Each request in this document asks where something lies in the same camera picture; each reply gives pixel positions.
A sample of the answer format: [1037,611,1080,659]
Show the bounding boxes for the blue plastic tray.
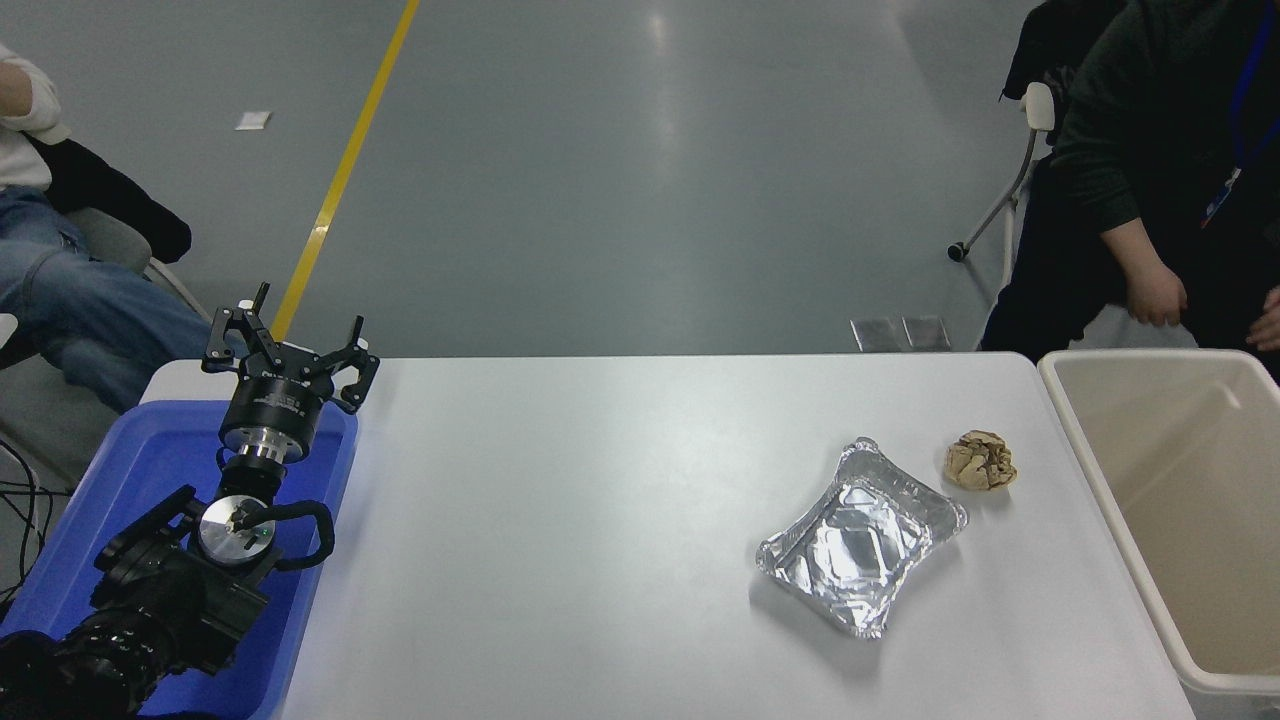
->
[0,398,361,720]

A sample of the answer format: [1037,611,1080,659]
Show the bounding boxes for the silver foil tray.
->
[755,436,969,641]

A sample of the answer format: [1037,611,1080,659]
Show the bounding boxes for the person's right hand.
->
[1125,260,1190,329]

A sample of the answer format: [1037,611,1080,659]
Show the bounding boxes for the crumpled tan paper ball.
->
[945,430,1018,492]

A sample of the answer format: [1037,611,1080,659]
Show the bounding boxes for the black quilted jacket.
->
[1000,0,1131,103]

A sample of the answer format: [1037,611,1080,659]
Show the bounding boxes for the grey chair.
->
[60,207,216,323]

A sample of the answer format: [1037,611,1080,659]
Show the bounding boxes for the large pale bin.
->
[1037,348,1280,720]

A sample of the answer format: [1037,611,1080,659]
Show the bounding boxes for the white wheeled chair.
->
[947,82,1058,264]

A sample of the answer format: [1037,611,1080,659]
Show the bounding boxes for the person's left hand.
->
[1245,285,1280,353]

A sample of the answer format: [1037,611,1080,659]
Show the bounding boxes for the blue lanyard badge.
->
[1198,8,1280,231]

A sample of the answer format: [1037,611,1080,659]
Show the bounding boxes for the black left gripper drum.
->
[219,358,331,448]

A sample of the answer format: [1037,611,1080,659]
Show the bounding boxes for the black floor cables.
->
[0,435,79,601]

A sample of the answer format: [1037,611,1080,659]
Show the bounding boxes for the person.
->
[0,42,246,416]
[980,0,1280,386]

